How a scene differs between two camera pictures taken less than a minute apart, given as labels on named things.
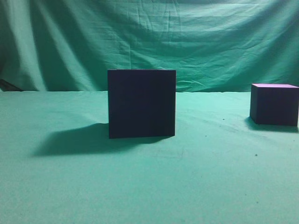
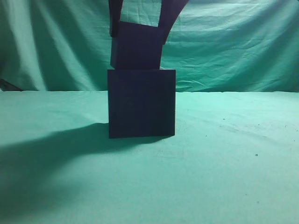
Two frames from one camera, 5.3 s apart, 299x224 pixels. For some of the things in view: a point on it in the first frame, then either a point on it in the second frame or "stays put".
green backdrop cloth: (58, 165) stays put
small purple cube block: (274, 104) -> (138, 46)
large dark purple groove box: (141, 103) stays put
